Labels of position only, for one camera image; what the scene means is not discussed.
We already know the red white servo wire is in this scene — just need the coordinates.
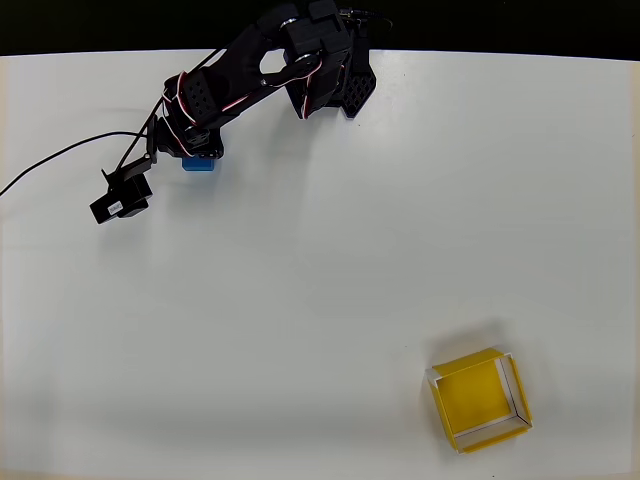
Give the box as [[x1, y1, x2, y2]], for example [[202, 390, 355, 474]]
[[162, 71, 202, 157], [218, 60, 324, 117]]

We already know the black wrist-mounted camera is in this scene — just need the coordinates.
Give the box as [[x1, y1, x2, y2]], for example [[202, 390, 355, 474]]
[[89, 155, 157, 226]]

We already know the blue cube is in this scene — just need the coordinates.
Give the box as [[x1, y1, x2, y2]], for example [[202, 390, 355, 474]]
[[181, 155, 218, 174]]

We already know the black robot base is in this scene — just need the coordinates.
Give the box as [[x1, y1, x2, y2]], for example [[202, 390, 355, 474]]
[[282, 43, 378, 121]]

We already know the yellow paper box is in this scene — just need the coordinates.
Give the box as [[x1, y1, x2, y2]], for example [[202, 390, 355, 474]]
[[424, 348, 534, 456]]

